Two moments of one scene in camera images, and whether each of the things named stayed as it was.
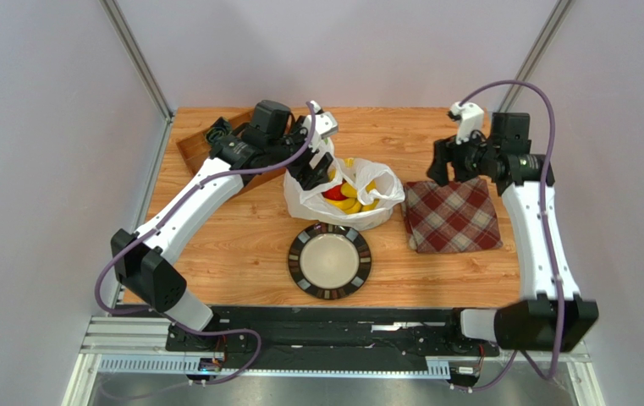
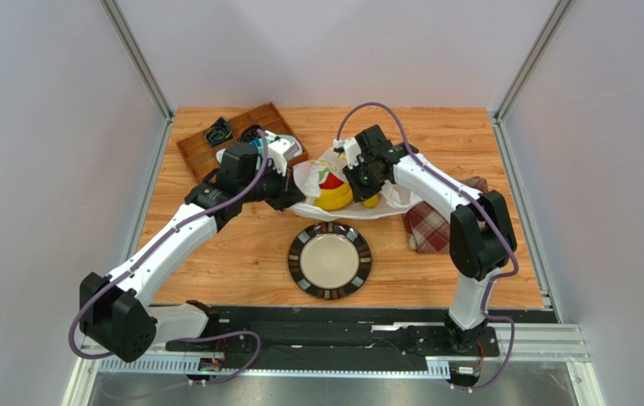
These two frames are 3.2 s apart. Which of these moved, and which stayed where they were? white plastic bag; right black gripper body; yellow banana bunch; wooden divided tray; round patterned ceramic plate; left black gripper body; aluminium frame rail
Moved: yellow banana bunch; white plastic bag; left black gripper body; right black gripper body
Stayed: aluminium frame rail; round patterned ceramic plate; wooden divided tray
